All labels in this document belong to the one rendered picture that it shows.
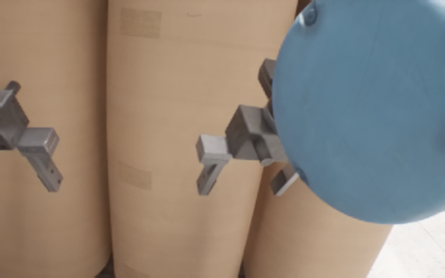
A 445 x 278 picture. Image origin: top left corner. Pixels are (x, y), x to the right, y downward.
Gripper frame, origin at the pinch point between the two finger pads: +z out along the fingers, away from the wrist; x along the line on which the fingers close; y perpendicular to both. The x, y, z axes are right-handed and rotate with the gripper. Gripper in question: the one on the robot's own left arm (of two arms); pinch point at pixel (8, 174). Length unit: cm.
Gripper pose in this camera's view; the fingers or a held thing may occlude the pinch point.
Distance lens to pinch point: 48.1
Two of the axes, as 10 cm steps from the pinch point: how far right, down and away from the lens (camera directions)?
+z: -0.3, 6.8, 7.3
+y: -0.2, -7.3, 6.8
